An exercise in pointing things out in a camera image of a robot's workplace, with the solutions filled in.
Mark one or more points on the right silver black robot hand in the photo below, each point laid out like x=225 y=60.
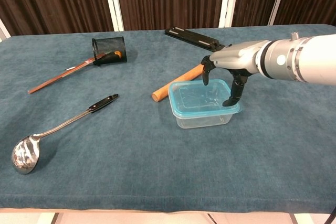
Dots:
x=236 y=57

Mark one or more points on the teal container lid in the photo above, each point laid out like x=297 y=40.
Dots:
x=189 y=103

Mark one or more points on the clear plastic container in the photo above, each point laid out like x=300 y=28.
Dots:
x=204 y=123

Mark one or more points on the black flat folding stand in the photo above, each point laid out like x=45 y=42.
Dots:
x=194 y=39

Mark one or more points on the wooden rolling pin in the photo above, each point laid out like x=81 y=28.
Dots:
x=170 y=87

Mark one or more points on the black mesh pen cup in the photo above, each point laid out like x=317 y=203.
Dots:
x=113 y=44

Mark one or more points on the black tool with orange grip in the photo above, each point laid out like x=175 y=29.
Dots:
x=110 y=57

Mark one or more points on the blue velvet tablecloth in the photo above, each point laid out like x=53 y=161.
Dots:
x=131 y=155

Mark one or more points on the reddish brown chopstick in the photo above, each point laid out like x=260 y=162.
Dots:
x=65 y=74
x=39 y=88

